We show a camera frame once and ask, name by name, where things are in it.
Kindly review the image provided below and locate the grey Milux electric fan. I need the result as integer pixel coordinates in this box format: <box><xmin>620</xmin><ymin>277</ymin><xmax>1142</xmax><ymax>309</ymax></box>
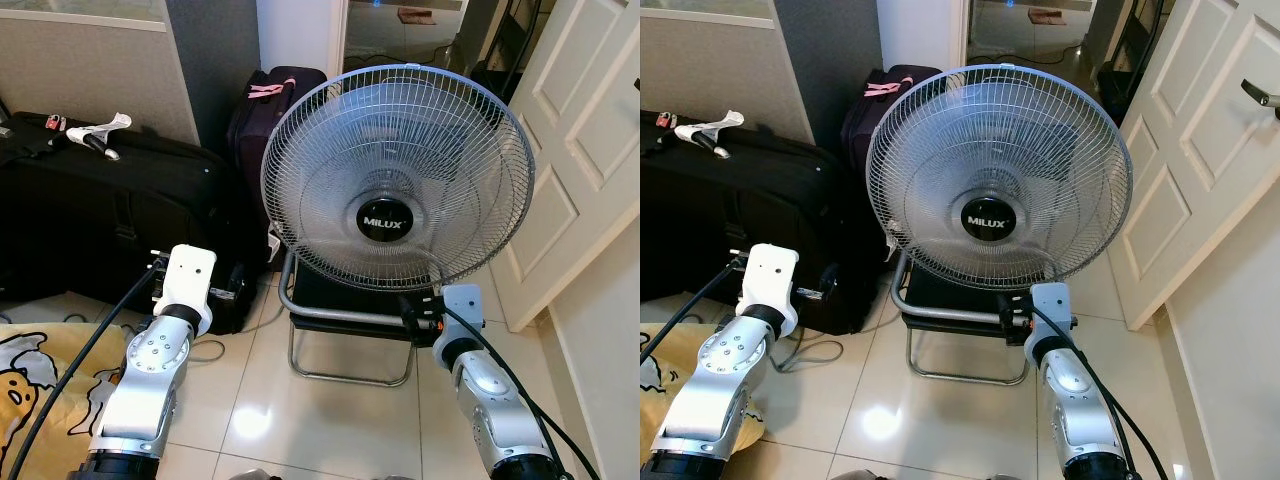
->
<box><xmin>866</xmin><ymin>63</ymin><xmax>1134</xmax><ymax>292</ymax></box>
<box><xmin>260</xmin><ymin>63</ymin><xmax>537</xmax><ymax>294</ymax></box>

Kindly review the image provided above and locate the large black suitcase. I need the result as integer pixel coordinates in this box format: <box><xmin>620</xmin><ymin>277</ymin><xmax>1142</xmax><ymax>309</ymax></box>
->
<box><xmin>640</xmin><ymin>112</ymin><xmax>861</xmax><ymax>336</ymax></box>
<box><xmin>0</xmin><ymin>112</ymin><xmax>251</xmax><ymax>336</ymax></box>

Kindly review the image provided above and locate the dark purple suitcase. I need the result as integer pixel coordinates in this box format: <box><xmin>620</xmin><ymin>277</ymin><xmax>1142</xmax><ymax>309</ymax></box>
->
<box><xmin>840</xmin><ymin>65</ymin><xmax>946</xmax><ymax>261</ymax></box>
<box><xmin>227</xmin><ymin>67</ymin><xmax>331</xmax><ymax>271</ymax></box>

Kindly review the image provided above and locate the white panelled door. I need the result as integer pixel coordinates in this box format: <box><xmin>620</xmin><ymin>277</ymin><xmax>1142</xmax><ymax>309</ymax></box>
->
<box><xmin>1105</xmin><ymin>0</ymin><xmax>1280</xmax><ymax>331</ymax></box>
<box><xmin>485</xmin><ymin>0</ymin><xmax>641</xmax><ymax>333</ymax></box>

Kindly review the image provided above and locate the black furniture piece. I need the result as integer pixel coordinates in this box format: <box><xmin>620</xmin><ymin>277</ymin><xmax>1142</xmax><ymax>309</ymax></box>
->
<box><xmin>470</xmin><ymin>0</ymin><xmax>546</xmax><ymax>101</ymax></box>
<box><xmin>1095</xmin><ymin>0</ymin><xmax>1166</xmax><ymax>121</ymax></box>

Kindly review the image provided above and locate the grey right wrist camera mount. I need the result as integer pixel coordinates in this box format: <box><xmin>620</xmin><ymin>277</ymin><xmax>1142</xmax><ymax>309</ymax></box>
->
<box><xmin>440</xmin><ymin>285</ymin><xmax>486</xmax><ymax>351</ymax></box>
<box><xmin>1030</xmin><ymin>282</ymin><xmax>1073</xmax><ymax>346</ymax></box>

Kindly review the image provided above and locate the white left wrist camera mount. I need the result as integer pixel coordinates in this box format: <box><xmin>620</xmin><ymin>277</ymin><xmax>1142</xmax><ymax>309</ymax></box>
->
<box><xmin>738</xmin><ymin>243</ymin><xmax>801</xmax><ymax>336</ymax></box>
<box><xmin>152</xmin><ymin>244</ymin><xmax>218</xmax><ymax>337</ymax></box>

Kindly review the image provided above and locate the metal tube frame black chair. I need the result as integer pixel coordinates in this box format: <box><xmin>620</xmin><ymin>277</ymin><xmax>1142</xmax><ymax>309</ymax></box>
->
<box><xmin>278</xmin><ymin>250</ymin><xmax>441</xmax><ymax>388</ymax></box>
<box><xmin>890</xmin><ymin>250</ymin><xmax>1031</xmax><ymax>386</ymax></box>

